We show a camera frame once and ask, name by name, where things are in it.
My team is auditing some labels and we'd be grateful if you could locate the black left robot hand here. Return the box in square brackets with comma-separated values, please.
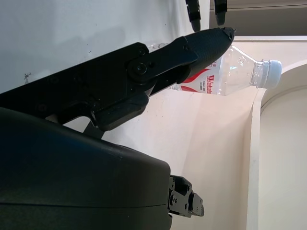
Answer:
[186, 0, 227, 32]

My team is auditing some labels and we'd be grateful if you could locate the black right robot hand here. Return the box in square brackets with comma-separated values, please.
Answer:
[0, 27, 237, 230]

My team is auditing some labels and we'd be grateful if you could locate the clear plastic water bottle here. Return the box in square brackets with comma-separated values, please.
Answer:
[146, 42, 283, 96]

